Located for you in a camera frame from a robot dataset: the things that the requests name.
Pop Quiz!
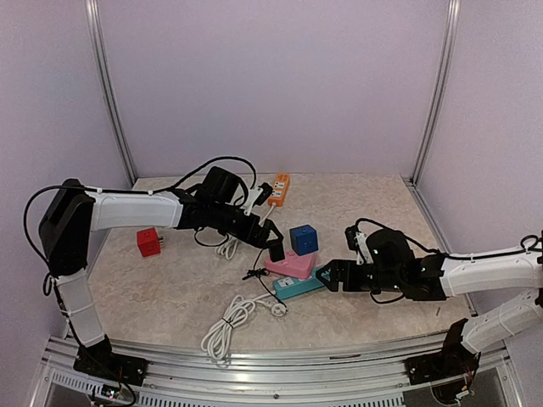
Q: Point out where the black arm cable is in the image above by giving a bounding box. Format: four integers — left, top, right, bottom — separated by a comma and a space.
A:
23, 155, 258, 298
354, 217, 542, 259

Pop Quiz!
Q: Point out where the teal power strip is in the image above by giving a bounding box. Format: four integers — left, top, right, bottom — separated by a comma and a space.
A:
272, 267, 324, 300

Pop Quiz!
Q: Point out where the right aluminium corner post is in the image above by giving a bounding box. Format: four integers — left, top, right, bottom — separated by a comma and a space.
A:
409, 0, 461, 189

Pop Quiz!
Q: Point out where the aluminium front rail frame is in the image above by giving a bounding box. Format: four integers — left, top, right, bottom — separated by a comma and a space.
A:
23, 333, 529, 406

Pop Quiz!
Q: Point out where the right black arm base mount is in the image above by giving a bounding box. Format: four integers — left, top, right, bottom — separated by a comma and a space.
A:
404, 318, 480, 385

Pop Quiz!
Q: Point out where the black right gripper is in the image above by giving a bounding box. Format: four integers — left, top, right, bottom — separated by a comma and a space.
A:
316, 259, 404, 293

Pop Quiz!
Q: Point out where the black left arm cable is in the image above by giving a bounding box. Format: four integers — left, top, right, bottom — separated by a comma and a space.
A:
23, 155, 258, 298

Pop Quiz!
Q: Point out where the pink power strip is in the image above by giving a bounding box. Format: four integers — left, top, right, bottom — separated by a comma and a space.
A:
265, 250, 318, 280

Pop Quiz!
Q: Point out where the black plug adapter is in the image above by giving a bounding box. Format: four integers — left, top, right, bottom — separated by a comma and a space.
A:
268, 238, 285, 263

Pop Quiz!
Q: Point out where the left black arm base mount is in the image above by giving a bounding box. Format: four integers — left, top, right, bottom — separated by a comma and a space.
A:
73, 337, 148, 386

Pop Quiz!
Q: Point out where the red cube adapter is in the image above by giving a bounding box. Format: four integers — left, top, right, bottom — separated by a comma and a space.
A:
136, 227, 164, 258

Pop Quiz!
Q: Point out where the white coiled cord at back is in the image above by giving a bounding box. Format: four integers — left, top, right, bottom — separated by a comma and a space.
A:
199, 292, 290, 360

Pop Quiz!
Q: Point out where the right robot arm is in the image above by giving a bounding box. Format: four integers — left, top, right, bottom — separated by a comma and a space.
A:
316, 226, 542, 376

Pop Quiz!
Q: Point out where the orange power strip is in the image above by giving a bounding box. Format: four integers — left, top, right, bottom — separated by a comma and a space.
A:
267, 173, 290, 207

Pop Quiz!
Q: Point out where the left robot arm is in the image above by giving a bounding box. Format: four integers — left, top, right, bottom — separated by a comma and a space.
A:
38, 166, 284, 377

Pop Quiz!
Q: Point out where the black thin adapter cable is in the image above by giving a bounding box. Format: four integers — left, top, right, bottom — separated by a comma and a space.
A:
241, 249, 272, 282

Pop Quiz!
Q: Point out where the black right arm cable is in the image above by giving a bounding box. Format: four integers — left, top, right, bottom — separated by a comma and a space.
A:
354, 217, 542, 259

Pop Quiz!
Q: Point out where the blue cube adapter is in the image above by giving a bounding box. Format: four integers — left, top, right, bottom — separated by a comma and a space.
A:
289, 225, 319, 256

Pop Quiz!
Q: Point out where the aluminium corner post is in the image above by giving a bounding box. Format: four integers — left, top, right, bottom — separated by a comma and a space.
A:
409, 0, 461, 189
84, 0, 138, 186

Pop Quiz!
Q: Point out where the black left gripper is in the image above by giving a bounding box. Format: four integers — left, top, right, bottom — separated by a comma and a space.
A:
209, 202, 284, 248

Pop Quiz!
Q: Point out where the white power strip cord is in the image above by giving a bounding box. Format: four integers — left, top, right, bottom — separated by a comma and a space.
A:
214, 202, 279, 261

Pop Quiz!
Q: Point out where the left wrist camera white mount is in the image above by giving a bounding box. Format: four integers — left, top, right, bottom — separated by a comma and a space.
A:
241, 182, 273, 215

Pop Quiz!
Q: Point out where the left aluminium corner post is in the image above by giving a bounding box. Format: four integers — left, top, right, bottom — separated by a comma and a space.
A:
84, 0, 138, 186

